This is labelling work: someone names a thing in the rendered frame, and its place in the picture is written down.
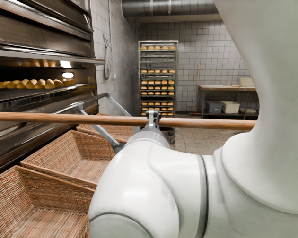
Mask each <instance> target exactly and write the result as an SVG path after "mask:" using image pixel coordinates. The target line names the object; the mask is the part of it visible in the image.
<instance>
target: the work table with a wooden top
mask: <svg viewBox="0 0 298 238"><path fill-rule="evenodd" d="M198 88H199V93H198V106H197V113H199V111H200V112H201V119H203V115H230V116H234V117H235V116H244V117H243V120H245V116H259V110H258V109H254V110H256V112H255V113H246V110H247V103H248V96H249V93H257V91H256V88H255V87H244V86H243V87H240V88H238V87H232V86H230V85H227V86H224V87H218V86H216V87H213V86H212V85H210V86H206V85H198ZM200 90H202V91H203V96H202V108H199V102H200ZM205 93H236V100H235V102H237V97H238V93H247V94H246V101H245V110H244V113H243V112H241V111H240V109H239V111H238V113H225V112H223V111H222V110H221V113H209V112H208V111H207V110H206V108H203V107H204V96H205Z"/></svg>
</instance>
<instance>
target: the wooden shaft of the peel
mask: <svg viewBox="0 0 298 238"><path fill-rule="evenodd" d="M0 121H10V122H35V123H61V124H87V125H112V126H138V127H145V126H146V124H147V122H148V121H149V119H147V117H128V116H99V115H71V114H43V113H14V112H0ZM256 122H257V121H255V120H227V119H185V118H161V119H160V121H158V125H159V127H163V128H200V129H226V130H252V129H253V128H254V126H255V124H256Z"/></svg>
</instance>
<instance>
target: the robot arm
mask: <svg viewBox="0 0 298 238"><path fill-rule="evenodd" d="M213 2H214V4H215V6H216V8H217V10H218V12H219V14H220V16H221V18H222V20H223V22H224V24H225V26H226V28H227V30H228V32H229V34H230V36H231V38H232V40H233V42H234V44H235V46H236V48H237V50H238V52H239V54H240V56H241V58H242V60H243V62H244V64H245V66H246V68H247V70H248V72H249V74H250V77H251V79H252V81H253V83H254V85H255V88H256V91H257V94H258V98H259V104H260V110H259V116H258V120H257V122H256V124H255V126H254V128H253V129H252V130H251V131H250V132H249V133H241V134H237V135H235V136H232V137H231V138H230V139H228V140H227V141H226V142H225V144H224V146H222V147H221V148H219V149H217V150H215V151H214V153H213V155H196V154H189V153H182V152H178V151H174V150H171V149H170V146H169V144H168V142H167V139H166V137H165V136H164V134H163V133H162V132H161V131H160V127H159V125H158V121H160V119H161V113H159V110H158V109H150V110H149V111H146V113H145V114H146V116H147V119H149V121H148V122H147V124H146V126H145V128H143V129H141V130H140V131H138V132H137V133H136V134H134V135H133V136H132V137H131V138H130V139H129V140H128V142H127V144H126V146H125V147H124V148H123V149H122V150H121V151H120V152H119V153H118V154H117V155H116V156H115V157H114V158H113V159H112V160H111V161H110V163H109V164H108V166H107V167H106V169H105V171H104V173H103V174H102V176H101V178H100V180H99V183H98V185H97V187H96V190H95V192H94V195H93V197H92V200H91V203H90V207H89V211H88V220H89V238H298V0H213Z"/></svg>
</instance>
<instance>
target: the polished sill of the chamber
mask: <svg viewBox="0 0 298 238"><path fill-rule="evenodd" d="M91 88H95V85H94V84H88V85H81V86H76V87H71V88H66V89H61V90H56V91H51V92H46V93H39V94H34V95H29V96H23V97H18V98H13V99H8V100H3V101H0V111H4V110H8V109H12V108H15V107H19V106H23V105H27V104H31V103H35V102H40V101H44V100H48V99H51V98H55V97H59V96H63V95H67V94H72V93H76V92H80V91H84V90H87V89H91Z"/></svg>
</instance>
